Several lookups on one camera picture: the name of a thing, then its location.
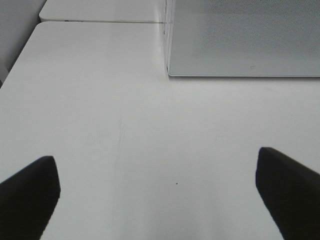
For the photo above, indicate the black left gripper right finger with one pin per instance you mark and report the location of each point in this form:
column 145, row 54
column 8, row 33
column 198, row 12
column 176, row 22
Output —
column 291, row 193

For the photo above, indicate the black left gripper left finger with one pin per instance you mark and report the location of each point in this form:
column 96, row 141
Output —
column 28, row 199

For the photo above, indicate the white microwave oven body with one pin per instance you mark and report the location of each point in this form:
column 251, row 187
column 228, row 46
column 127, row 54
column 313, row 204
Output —
column 168, row 16

